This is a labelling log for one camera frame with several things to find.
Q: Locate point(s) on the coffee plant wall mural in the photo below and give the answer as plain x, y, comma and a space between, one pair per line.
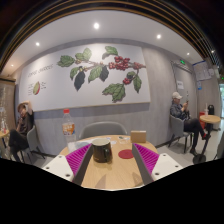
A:
88, 75

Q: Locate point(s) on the red round coaster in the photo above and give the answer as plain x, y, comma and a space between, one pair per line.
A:
125, 154

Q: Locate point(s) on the grey chair behind table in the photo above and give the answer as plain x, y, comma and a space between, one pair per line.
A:
102, 128

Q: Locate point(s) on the seated person in black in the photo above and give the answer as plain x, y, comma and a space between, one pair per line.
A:
18, 137

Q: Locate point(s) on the grey chair at right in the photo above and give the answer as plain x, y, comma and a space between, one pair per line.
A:
177, 128

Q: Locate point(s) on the grey chair at left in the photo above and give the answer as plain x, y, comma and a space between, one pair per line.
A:
34, 145

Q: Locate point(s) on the clear water bottle red cap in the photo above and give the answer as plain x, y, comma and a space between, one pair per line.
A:
68, 128

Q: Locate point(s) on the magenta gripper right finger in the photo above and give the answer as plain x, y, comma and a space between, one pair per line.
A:
153, 166

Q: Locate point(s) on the round wooden side table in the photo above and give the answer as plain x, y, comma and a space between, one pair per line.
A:
210, 120

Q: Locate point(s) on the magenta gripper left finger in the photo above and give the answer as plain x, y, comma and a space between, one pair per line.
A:
73, 166

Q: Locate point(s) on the seated person in cap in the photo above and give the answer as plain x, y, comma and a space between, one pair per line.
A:
181, 111

